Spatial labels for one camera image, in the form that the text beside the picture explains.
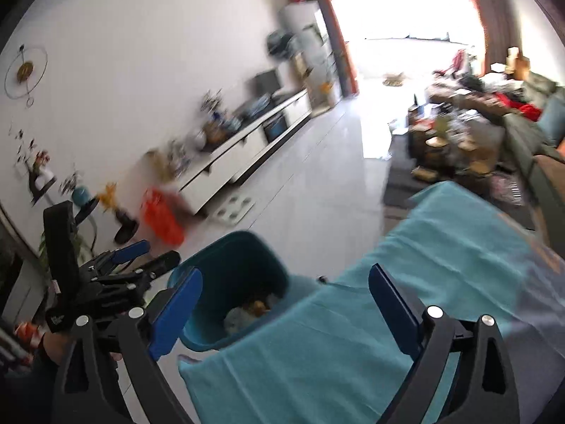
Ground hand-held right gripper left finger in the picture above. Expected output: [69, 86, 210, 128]
[52, 267, 204, 424]

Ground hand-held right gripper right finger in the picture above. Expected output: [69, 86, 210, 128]
[368, 264, 521, 424]

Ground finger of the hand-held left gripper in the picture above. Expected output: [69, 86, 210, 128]
[128, 251, 182, 281]
[90, 239, 151, 275]

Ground teal plastic bin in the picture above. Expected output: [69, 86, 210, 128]
[167, 230, 319, 354]

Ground person's left hand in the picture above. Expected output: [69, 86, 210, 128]
[39, 330, 72, 364]

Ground black vase with yellow flowers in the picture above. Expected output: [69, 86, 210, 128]
[97, 182, 139, 245]

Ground orange plastic bag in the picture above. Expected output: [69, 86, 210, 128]
[140, 188, 185, 246]

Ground teal and grey tablecloth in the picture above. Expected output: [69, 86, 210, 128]
[178, 181, 565, 424]

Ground white bathroom scale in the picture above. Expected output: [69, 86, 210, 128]
[211, 193, 257, 224]

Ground dark floor rug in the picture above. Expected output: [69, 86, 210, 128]
[383, 135, 537, 230]

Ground white tv cabinet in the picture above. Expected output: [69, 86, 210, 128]
[177, 88, 314, 215]

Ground cluttered coffee table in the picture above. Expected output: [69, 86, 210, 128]
[406, 93, 508, 186]

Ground black monitor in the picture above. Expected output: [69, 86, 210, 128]
[255, 70, 283, 95]

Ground brown sofa seat pad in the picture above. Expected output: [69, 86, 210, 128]
[533, 154, 565, 206]

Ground green sofa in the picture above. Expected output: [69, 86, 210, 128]
[503, 71, 565, 186]

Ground pile of clothes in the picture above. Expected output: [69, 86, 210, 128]
[433, 64, 508, 95]

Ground red cloth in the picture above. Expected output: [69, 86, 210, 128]
[494, 93, 543, 121]

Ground dark green hanging bag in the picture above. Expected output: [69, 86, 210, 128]
[267, 29, 295, 59]

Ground white standing air conditioner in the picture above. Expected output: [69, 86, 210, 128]
[278, 2, 337, 113]

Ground orange and grey curtain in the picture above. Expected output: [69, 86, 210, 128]
[315, 0, 358, 98]

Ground brown cardboard box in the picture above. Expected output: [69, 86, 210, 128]
[505, 46, 530, 76]

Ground large window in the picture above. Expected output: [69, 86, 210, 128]
[327, 0, 486, 93]

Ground brown curtain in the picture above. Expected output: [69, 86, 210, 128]
[468, 0, 517, 76]

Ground black wall shelf with flowers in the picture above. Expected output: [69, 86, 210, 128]
[27, 150, 58, 206]

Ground round wire wall clock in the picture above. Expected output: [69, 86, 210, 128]
[4, 44, 48, 107]

